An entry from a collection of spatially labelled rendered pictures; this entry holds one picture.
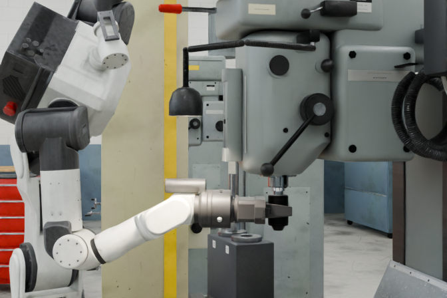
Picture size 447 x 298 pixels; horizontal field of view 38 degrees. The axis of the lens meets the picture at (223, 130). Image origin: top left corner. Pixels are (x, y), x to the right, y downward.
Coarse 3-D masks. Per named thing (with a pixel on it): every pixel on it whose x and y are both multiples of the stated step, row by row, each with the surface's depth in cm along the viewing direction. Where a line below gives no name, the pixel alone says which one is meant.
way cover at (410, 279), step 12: (396, 264) 170; (384, 276) 173; (396, 276) 167; (408, 276) 162; (420, 276) 158; (384, 288) 170; (396, 288) 165; (408, 288) 160; (420, 288) 156; (444, 288) 147
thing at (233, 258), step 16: (208, 240) 200; (224, 240) 189; (240, 240) 184; (256, 240) 185; (208, 256) 199; (224, 256) 188; (240, 256) 181; (256, 256) 183; (272, 256) 185; (208, 272) 199; (224, 272) 188; (240, 272) 181; (256, 272) 183; (272, 272) 185; (208, 288) 199; (224, 288) 188; (240, 288) 181; (256, 288) 183; (272, 288) 185
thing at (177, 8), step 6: (162, 6) 153; (168, 6) 153; (174, 6) 154; (180, 6) 154; (162, 12) 154; (168, 12) 154; (174, 12) 154; (180, 12) 154; (198, 12) 156; (204, 12) 156; (210, 12) 156; (216, 12) 156
